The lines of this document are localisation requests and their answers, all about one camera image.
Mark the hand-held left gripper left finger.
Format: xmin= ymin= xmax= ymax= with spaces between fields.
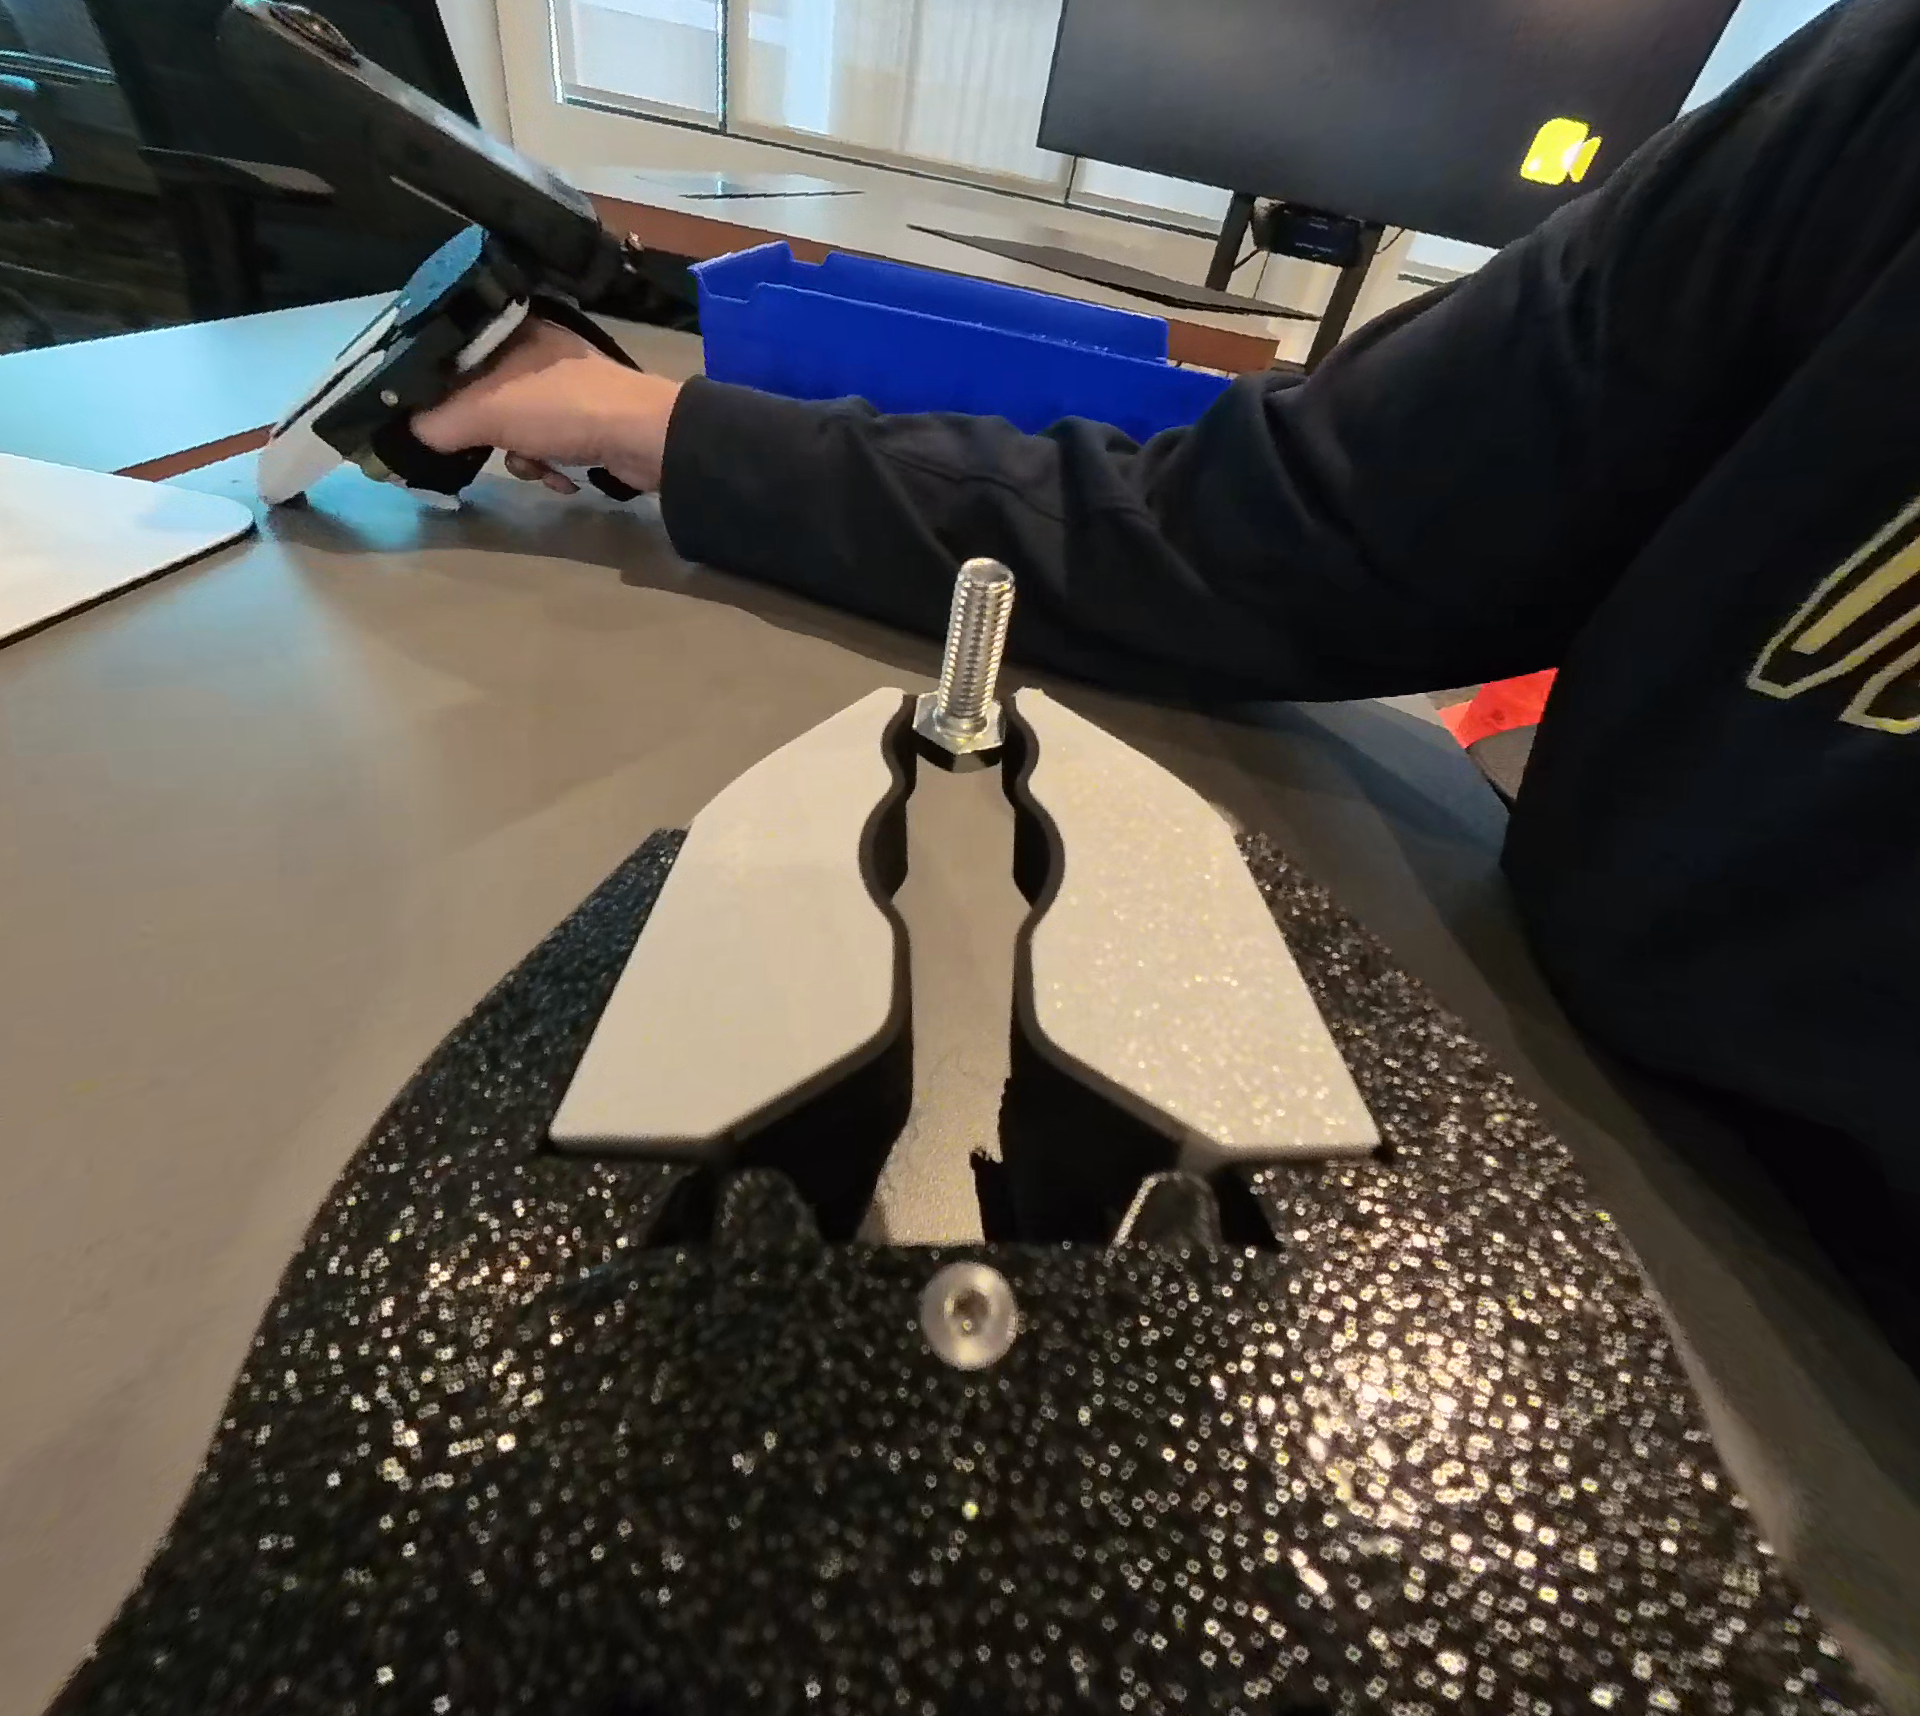
xmin=547 ymin=687 xmax=921 ymax=1166

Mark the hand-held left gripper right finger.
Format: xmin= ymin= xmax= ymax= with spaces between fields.
xmin=1009 ymin=687 xmax=1387 ymax=1166

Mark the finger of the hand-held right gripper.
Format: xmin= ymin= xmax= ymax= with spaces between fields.
xmin=254 ymin=233 xmax=498 ymax=507

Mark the silver hex bolt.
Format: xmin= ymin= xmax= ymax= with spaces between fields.
xmin=912 ymin=555 xmax=1020 ymax=774

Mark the blue plastic bin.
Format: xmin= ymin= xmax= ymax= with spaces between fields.
xmin=687 ymin=240 xmax=1281 ymax=446

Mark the person's right hand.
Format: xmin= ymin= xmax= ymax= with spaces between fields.
xmin=409 ymin=324 xmax=688 ymax=500

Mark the white document stand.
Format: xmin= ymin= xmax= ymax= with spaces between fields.
xmin=0 ymin=451 xmax=258 ymax=647

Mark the black desk mat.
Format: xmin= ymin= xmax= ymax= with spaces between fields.
xmin=906 ymin=222 xmax=1323 ymax=324

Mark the black monitor stand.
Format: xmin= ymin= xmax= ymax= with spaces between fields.
xmin=1200 ymin=187 xmax=1405 ymax=376

